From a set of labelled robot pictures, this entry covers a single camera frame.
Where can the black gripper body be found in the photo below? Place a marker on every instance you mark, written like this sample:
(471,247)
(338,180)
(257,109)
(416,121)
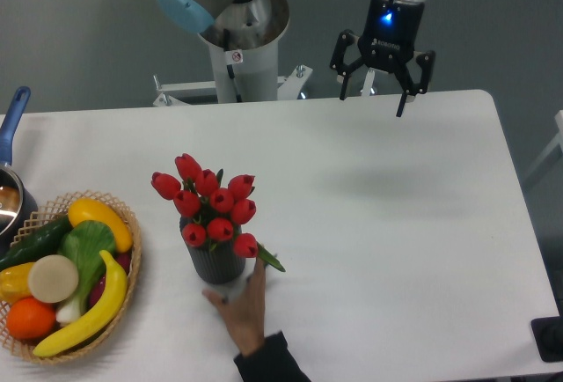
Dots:
(387,40)

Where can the red tulip bouquet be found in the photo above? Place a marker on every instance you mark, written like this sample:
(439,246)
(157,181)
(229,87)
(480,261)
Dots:
(211,213)

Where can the dark grey ribbed vase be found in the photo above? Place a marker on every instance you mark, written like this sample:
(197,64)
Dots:
(218,266)

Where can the dark sleeved forearm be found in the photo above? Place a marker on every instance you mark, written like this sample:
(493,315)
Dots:
(272,362)

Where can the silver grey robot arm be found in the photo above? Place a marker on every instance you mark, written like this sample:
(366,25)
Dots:
(242,38)

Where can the person's hand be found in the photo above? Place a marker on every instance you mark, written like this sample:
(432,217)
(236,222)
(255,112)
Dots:
(244,316)

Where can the black device at table edge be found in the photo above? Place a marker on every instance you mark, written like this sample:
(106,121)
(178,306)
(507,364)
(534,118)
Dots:
(548,337)

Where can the yellow squash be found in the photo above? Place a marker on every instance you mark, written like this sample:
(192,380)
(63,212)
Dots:
(88,209)

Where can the dark red vegetable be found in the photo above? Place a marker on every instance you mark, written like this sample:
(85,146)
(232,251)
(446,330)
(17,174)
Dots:
(124,259)

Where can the green bok choy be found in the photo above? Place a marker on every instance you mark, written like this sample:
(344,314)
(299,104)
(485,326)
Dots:
(82,246)

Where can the woven wicker basket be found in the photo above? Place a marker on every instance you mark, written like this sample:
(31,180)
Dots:
(46,213)

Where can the yellow banana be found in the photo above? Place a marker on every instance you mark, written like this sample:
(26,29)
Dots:
(95,319)

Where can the green cucumber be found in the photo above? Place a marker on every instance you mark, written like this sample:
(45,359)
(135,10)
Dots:
(45,241)

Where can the beige round disc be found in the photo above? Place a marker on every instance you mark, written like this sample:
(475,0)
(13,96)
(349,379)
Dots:
(53,279)

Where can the yellow bell pepper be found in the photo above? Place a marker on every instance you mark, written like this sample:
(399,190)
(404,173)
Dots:
(14,285)

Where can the orange fruit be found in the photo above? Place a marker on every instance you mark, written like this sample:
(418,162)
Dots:
(30,319)

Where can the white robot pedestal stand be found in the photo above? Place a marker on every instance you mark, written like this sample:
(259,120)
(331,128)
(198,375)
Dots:
(239,75)

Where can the white frame at right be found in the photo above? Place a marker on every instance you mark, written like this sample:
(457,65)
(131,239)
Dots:
(546,159)

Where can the blue handled saucepan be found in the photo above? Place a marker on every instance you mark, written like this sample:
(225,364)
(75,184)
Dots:
(17,203)

